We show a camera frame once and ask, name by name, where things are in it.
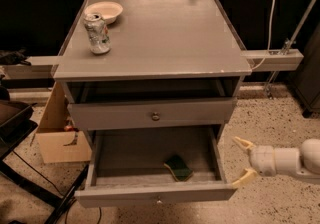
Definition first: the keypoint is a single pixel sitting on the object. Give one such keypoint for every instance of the round drawer knob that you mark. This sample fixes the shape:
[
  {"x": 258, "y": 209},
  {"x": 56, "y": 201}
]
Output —
[{"x": 155, "y": 116}]

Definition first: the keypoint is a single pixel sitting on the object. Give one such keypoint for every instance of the open grey lower drawer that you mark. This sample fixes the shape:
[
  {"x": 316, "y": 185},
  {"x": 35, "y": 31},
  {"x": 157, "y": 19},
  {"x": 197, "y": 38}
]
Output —
[{"x": 127, "y": 167}]

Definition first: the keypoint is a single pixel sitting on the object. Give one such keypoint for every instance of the grey metal rail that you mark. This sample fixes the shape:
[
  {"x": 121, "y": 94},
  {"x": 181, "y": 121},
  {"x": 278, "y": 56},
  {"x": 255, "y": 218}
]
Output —
[{"x": 263, "y": 60}]

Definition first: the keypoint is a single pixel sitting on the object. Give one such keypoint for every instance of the white paper bowl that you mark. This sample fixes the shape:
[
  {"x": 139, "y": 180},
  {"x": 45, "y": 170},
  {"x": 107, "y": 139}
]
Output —
[{"x": 109, "y": 10}]

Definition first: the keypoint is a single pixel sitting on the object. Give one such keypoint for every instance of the crushed silver soda can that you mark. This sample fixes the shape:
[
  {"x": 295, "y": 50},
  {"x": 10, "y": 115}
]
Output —
[{"x": 97, "y": 33}]

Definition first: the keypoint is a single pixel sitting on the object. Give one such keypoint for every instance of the closed grey upper drawer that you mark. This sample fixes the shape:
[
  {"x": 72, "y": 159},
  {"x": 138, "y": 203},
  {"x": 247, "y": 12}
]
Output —
[{"x": 173, "y": 113}]

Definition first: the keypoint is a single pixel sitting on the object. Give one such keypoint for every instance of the green and yellow sponge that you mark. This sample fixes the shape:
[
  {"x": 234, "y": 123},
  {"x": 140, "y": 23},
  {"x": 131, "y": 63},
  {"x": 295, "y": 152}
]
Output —
[{"x": 178, "y": 168}]

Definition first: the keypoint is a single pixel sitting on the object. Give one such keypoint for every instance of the cardboard box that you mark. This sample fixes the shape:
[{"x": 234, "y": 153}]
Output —
[{"x": 59, "y": 140}]

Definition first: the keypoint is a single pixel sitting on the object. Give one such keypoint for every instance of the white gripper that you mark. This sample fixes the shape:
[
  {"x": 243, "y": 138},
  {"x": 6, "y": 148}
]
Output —
[{"x": 262, "y": 160}]

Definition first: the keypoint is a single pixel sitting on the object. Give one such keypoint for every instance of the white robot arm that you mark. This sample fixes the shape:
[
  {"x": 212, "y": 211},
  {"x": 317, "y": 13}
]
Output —
[{"x": 310, "y": 159}]

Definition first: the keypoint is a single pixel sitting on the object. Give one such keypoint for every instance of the grey drawer cabinet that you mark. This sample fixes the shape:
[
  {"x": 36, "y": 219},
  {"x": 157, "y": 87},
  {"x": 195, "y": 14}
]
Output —
[{"x": 160, "y": 50}]

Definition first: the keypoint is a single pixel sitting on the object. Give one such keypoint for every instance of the black chair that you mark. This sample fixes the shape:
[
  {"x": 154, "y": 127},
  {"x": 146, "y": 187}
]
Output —
[{"x": 15, "y": 126}]

